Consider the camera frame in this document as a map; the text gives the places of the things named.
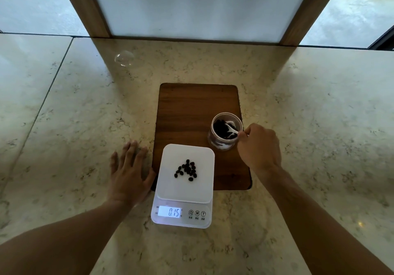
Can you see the brown wooden board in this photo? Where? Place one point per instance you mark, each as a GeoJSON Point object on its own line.
{"type": "Point", "coordinates": [190, 114]}

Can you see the pile of loose coffee beans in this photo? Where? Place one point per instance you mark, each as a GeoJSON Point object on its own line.
{"type": "Point", "coordinates": [186, 170]}

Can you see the clear round lid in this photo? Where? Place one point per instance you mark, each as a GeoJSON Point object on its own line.
{"type": "Point", "coordinates": [124, 58]}

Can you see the black window frame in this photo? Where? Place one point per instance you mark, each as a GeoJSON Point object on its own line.
{"type": "Point", "coordinates": [384, 40]}

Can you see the person's left hand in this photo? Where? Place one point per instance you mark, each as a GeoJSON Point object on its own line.
{"type": "Point", "coordinates": [127, 179]}

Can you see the person's left forearm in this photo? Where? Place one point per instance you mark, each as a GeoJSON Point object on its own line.
{"type": "Point", "coordinates": [61, 241]}

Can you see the person's left little finger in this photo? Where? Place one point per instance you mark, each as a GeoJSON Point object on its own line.
{"type": "Point", "coordinates": [114, 164]}

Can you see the person's left thumb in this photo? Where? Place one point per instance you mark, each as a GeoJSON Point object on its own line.
{"type": "Point", "coordinates": [149, 177]}

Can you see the person's left middle finger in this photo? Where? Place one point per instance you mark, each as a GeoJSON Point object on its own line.
{"type": "Point", "coordinates": [134, 153]}

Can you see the white frosted panel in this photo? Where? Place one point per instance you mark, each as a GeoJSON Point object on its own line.
{"type": "Point", "coordinates": [200, 5]}

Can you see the person's right hand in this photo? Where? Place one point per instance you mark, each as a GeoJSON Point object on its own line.
{"type": "Point", "coordinates": [261, 150]}

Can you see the coffee beans in jar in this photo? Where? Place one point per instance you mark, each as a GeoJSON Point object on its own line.
{"type": "Point", "coordinates": [220, 128]}

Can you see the white digital kitchen scale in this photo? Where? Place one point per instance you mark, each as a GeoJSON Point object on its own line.
{"type": "Point", "coordinates": [184, 188]}

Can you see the brown wooden post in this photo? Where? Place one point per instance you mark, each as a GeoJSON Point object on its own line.
{"type": "Point", "coordinates": [84, 5]}
{"type": "Point", "coordinates": [311, 10]}

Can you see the person's right forearm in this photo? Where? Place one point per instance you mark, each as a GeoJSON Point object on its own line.
{"type": "Point", "coordinates": [320, 225]}

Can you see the clear glass jar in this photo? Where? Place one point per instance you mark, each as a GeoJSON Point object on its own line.
{"type": "Point", "coordinates": [223, 144]}

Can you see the person's right fingers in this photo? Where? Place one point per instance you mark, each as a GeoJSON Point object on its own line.
{"type": "Point", "coordinates": [246, 137]}

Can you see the white plastic spoon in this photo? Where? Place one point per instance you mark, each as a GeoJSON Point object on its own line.
{"type": "Point", "coordinates": [231, 129]}

